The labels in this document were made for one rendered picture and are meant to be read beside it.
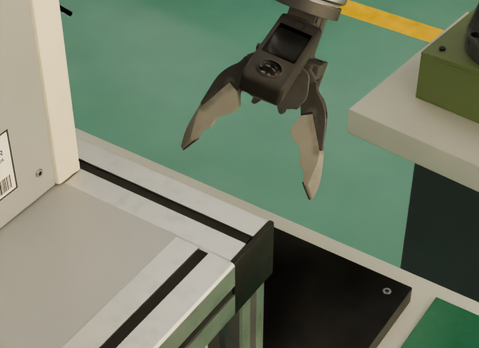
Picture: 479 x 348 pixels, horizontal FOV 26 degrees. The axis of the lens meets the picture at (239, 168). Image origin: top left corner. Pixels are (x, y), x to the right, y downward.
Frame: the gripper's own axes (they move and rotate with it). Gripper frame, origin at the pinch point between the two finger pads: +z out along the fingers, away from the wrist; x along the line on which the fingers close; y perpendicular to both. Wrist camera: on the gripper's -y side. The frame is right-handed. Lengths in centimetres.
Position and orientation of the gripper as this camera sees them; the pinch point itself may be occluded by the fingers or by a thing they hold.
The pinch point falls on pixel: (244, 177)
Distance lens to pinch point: 111.1
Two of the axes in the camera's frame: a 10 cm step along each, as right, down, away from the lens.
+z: -3.2, 9.2, 2.4
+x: -9.2, -3.6, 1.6
